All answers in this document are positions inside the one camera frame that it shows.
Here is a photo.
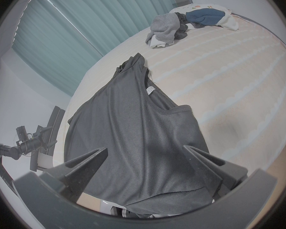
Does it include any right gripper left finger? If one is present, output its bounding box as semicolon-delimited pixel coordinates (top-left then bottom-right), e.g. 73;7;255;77
41;147;109;202

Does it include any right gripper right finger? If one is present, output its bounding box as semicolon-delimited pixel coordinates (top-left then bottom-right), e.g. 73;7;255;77
182;145;248;197

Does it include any black T-shirt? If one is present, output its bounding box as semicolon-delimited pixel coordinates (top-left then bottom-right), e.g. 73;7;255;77
64;53;215;220

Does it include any bed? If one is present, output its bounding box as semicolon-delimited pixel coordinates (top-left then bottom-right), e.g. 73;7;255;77
51;0;286;176

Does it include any pile of clothes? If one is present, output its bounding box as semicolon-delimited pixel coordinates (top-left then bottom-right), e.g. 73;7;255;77
145;7;240;49

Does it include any black chest of drawers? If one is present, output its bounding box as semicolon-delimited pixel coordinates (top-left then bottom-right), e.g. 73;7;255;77
29;106;67;172

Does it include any blue-green curtain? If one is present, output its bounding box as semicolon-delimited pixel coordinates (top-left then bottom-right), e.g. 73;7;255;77
11;0;103;97
39;0;189;57

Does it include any white printed pillow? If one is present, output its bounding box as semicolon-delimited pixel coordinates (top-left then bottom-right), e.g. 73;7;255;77
169;4;233;15

